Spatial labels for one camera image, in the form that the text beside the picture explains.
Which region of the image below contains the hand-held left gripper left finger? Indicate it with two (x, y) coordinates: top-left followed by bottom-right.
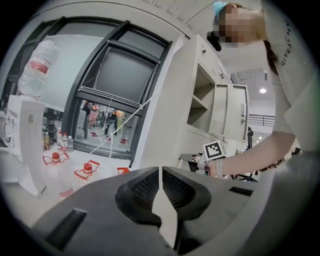
(31, 166), (176, 256)

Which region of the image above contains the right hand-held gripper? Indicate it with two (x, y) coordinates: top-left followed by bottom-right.
(196, 140), (228, 176)

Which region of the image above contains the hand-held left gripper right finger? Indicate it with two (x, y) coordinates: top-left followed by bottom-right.
(161, 165), (261, 256)

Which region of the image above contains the grey metal locker door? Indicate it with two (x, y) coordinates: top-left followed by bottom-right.
(208, 83), (250, 143)

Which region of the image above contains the grey metal locker cabinet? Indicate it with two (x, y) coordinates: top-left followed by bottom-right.
(139, 33), (251, 171)

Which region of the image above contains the person's right forearm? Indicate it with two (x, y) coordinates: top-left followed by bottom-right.
(208, 131), (298, 179)

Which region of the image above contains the white wristband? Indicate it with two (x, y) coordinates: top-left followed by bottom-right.
(215, 159), (224, 178)

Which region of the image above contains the black railing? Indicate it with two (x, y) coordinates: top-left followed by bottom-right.
(249, 113), (276, 129)

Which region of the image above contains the small amber bottle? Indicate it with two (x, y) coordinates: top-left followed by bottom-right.
(43, 131), (52, 152)

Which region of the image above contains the black flask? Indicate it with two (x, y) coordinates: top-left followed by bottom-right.
(46, 120), (57, 140)

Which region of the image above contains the white water dispenser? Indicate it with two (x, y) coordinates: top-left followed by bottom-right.
(4, 94), (48, 199)

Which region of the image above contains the person's beige t-shirt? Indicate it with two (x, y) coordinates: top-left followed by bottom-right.
(219, 0), (320, 156)

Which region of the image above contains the black framed window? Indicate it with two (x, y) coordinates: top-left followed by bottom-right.
(61, 16), (174, 161)

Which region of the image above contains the person's head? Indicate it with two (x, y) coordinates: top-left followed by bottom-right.
(212, 7), (263, 50)

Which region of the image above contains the large frosted glass panel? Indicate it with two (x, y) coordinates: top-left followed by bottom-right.
(41, 33), (106, 112)

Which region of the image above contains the large clear dispenser water bottle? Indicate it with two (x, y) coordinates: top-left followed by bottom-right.
(16, 39), (61, 99)

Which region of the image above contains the white window cord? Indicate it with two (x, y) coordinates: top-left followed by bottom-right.
(88, 87), (164, 161)

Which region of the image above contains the black head camera mount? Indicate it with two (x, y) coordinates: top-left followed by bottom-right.
(206, 30), (223, 52)

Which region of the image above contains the blue head strap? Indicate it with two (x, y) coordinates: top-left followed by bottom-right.
(212, 1), (229, 19)

